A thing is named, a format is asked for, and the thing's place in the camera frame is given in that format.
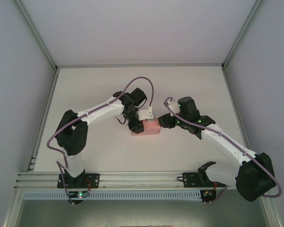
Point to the pink paper box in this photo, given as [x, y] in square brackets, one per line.
[151, 127]

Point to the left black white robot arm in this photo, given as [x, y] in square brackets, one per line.
[101, 112]

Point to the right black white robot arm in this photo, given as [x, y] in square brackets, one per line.
[227, 146]

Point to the grey metal lower panel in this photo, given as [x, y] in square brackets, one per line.
[142, 212]

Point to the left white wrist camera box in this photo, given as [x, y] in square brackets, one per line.
[145, 116]

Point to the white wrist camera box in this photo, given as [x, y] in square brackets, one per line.
[145, 116]
[172, 106]

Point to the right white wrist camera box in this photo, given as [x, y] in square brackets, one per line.
[172, 106]

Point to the aluminium frame crossbar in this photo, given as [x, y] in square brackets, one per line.
[139, 64]

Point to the aluminium table side rail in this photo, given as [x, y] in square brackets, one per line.
[231, 94]
[50, 94]

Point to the wide aluminium mounting rail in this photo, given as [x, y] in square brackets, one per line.
[142, 176]

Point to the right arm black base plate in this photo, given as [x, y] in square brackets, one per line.
[190, 179]

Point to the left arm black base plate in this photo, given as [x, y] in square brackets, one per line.
[92, 179]

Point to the aluminium frame post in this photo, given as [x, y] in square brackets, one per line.
[242, 30]
[35, 30]

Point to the aluminium frame leg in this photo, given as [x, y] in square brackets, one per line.
[273, 214]
[13, 208]

